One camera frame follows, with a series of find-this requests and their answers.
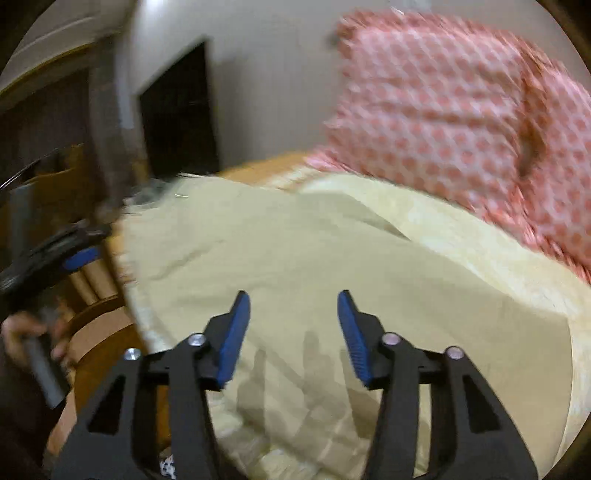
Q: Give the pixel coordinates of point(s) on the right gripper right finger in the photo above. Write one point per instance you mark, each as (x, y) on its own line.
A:
(472, 434)

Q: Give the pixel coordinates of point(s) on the yellow patterned bed sheet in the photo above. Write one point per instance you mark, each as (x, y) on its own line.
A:
(491, 254)

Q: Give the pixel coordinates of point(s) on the pink polka dot pillow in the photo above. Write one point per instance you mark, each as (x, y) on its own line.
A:
(433, 103)
(555, 189)

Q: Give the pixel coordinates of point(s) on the black wall television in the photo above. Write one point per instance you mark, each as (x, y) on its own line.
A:
(177, 120)

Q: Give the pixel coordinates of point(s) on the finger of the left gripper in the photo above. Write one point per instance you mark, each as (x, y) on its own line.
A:
(48, 263)

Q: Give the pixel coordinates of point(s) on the person's left hand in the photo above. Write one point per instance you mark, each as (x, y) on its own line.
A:
(18, 328)

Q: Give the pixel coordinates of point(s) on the pink polka dot pillow left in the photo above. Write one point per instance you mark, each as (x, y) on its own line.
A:
(433, 103)

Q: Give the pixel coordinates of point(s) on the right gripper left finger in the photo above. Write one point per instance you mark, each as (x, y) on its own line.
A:
(116, 433)

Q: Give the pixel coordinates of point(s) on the pink polka dot pillow right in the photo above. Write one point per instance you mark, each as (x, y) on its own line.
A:
(555, 189)

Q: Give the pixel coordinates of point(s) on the wooden chair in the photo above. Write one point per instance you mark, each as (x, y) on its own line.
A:
(95, 307)

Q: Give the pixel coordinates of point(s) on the beige khaki pants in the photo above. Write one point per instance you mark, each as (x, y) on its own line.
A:
(296, 407)

